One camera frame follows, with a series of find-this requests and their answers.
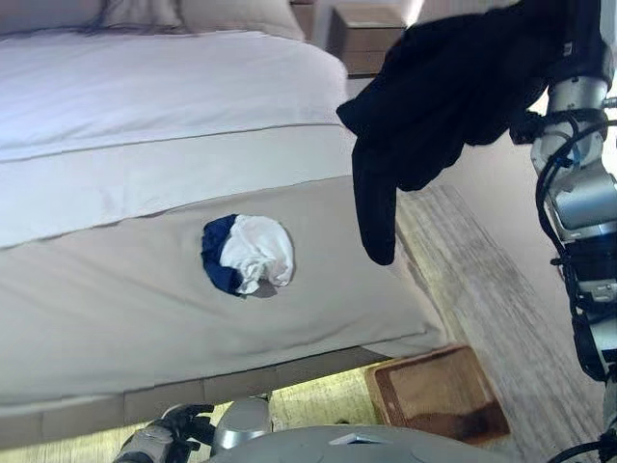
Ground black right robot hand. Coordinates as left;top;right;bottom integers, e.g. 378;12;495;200
547;0;611;83

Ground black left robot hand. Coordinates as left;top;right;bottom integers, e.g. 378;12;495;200
161;403;216;449

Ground black garment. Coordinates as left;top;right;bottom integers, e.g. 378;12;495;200
335;0;579;266

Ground navy blue garment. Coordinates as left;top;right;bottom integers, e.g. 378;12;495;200
200;215;243;295

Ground white garment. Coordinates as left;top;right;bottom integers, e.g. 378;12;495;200
219;214;296;297

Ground brown wicker basket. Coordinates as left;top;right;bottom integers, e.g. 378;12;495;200
363;343;512;446

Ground grey robot torso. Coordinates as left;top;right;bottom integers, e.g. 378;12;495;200
206;423;513;463

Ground brown wooden nightstand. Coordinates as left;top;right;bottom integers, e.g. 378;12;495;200
331;4;409;79

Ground grey striped rug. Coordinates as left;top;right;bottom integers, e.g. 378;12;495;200
0;185;617;463

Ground white duvet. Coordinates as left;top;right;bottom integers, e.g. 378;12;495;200
0;29;349;250

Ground beige pillow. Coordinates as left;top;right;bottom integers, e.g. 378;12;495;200
180;0;306;42

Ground grey patterned cushion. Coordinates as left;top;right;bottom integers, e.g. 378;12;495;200
94;0;187;33

